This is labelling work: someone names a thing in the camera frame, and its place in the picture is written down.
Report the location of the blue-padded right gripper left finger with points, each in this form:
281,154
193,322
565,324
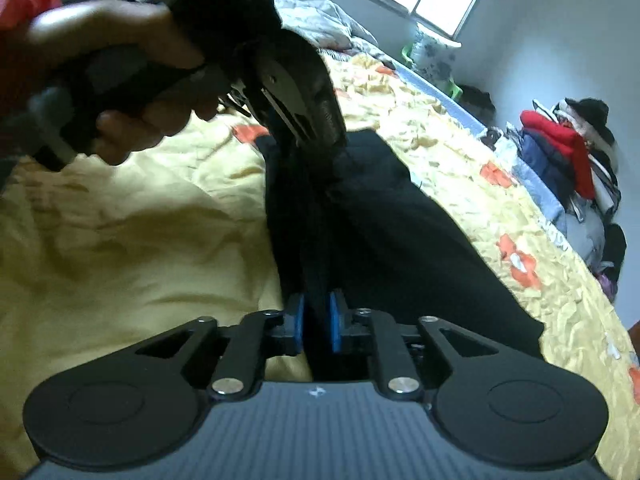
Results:
248,346

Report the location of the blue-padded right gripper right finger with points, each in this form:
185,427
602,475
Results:
373,339

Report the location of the black pants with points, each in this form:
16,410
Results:
357,223

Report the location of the person's left hand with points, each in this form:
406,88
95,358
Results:
29,51

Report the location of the grey patterned blanket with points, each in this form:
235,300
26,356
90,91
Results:
330,29

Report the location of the yellow carrot-print bedsheet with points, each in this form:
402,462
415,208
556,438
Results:
95,258

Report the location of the floral pillow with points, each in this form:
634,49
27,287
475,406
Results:
425,35

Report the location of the green plastic stool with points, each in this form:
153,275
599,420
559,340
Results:
434,64

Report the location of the blue striped mattress edge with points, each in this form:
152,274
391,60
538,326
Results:
475,124

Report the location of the dark bag on floor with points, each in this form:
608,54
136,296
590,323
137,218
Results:
478,103

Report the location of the pile of clothes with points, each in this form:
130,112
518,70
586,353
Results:
567,161

